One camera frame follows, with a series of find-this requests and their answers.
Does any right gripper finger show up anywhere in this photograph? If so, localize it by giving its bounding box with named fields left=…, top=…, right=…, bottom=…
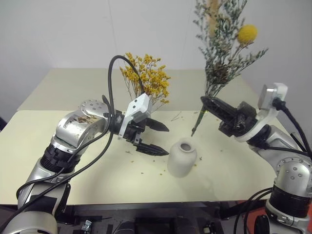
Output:
left=200, top=96, right=237, bottom=115
left=200, top=98, right=233, bottom=121

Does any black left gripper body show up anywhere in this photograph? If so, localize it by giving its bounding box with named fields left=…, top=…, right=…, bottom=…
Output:
left=121, top=116, right=151, bottom=150

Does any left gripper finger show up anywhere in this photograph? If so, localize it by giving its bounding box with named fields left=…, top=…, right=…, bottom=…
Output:
left=135, top=142, right=170, bottom=157
left=145, top=117, right=170, bottom=133

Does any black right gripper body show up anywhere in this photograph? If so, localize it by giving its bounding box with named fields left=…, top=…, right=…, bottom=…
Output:
left=218, top=100, right=258, bottom=138

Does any green bouquet with yellow ball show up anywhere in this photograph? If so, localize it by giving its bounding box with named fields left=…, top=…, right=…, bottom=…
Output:
left=191, top=0, right=269, bottom=137

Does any yellow dried flower bouquet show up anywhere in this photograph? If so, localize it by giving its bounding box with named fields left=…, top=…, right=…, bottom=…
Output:
left=119, top=52, right=172, bottom=112

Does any white ceramic vase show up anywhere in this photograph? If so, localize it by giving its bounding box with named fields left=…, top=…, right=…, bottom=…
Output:
left=166, top=136, right=198, bottom=178

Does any dark rounded shape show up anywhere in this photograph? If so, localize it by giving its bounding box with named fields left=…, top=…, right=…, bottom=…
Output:
left=114, top=220, right=136, bottom=234

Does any red object under table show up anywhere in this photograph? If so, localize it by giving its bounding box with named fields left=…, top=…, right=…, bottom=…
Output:
left=243, top=206, right=268, bottom=234

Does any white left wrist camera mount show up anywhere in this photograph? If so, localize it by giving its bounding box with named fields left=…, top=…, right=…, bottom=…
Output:
left=118, top=93, right=154, bottom=141

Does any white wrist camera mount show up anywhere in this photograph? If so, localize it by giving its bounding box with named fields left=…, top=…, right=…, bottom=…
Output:
left=233, top=82, right=289, bottom=143
left=118, top=93, right=154, bottom=141

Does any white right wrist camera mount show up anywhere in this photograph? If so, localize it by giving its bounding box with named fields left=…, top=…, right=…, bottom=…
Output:
left=233, top=82, right=289, bottom=143

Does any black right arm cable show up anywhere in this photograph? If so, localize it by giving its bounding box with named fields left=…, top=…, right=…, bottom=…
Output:
left=272, top=97, right=312, bottom=159

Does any black table frame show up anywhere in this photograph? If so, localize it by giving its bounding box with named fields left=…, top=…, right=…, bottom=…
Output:
left=56, top=201, right=271, bottom=234

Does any thin black cable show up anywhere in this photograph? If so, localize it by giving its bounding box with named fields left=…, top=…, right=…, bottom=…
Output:
left=243, top=191, right=273, bottom=234
left=233, top=187, right=273, bottom=234

